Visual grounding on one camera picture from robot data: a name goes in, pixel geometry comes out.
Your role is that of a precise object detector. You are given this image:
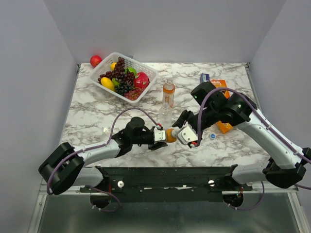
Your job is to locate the small orange juice bottle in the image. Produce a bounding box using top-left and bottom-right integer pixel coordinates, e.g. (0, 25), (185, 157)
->
(165, 128), (177, 143)

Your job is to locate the clear plastic bottle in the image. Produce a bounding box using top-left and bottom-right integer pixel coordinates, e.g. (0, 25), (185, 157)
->
(159, 102), (172, 124)

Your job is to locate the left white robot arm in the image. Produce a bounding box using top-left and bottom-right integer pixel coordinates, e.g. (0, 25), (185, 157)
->
(38, 117), (167, 195)

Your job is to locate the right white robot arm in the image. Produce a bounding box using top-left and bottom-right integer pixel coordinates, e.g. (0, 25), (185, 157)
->
(171, 82), (311, 190)

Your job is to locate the tall orange drink bottle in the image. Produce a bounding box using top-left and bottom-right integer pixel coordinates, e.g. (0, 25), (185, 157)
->
(162, 78), (175, 108)

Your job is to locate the orange snack bag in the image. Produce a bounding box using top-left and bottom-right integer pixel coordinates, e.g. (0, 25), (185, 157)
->
(216, 121), (234, 134)

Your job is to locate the orange razor package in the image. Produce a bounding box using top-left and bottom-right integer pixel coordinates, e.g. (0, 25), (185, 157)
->
(210, 80), (230, 99)

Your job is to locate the blue toothpaste box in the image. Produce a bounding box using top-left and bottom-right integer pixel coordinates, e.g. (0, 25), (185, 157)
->
(200, 73), (210, 83)

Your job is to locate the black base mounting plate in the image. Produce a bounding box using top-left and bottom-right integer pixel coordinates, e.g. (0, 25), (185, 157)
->
(80, 165), (253, 203)

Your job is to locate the pink dragon fruit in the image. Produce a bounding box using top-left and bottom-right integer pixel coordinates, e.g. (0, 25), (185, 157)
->
(133, 72), (150, 89)

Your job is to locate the black grape bunch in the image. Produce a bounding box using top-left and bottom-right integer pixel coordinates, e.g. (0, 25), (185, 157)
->
(114, 82), (133, 96)

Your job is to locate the green apple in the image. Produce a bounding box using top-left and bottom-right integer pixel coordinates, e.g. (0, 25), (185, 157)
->
(125, 67), (137, 76)

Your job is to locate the dark purple grape bunch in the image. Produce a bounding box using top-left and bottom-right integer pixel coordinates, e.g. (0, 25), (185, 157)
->
(98, 57), (135, 82)

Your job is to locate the yellow lemon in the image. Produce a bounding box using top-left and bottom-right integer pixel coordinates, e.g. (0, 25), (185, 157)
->
(110, 62), (117, 71)

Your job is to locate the red apple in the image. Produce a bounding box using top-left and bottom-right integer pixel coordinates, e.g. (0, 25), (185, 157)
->
(90, 55), (102, 68)

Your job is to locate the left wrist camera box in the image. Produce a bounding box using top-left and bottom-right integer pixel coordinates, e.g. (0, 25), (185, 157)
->
(153, 127), (166, 143)

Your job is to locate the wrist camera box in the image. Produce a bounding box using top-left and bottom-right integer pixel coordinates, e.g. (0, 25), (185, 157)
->
(153, 127), (166, 143)
(175, 125), (198, 148)

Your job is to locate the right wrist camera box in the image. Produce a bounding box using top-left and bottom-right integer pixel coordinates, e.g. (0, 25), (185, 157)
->
(175, 125), (198, 148)

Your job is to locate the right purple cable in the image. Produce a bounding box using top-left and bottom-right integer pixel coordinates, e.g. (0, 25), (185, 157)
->
(191, 87), (311, 211)

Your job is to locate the purple cable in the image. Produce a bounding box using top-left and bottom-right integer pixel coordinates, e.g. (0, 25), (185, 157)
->
(191, 87), (311, 211)
(46, 108), (162, 212)

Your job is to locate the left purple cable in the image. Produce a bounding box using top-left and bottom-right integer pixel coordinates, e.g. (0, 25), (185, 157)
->
(46, 108), (162, 212)

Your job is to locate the aluminium frame rail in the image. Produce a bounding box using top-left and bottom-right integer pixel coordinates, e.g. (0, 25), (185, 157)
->
(39, 182), (298, 195)

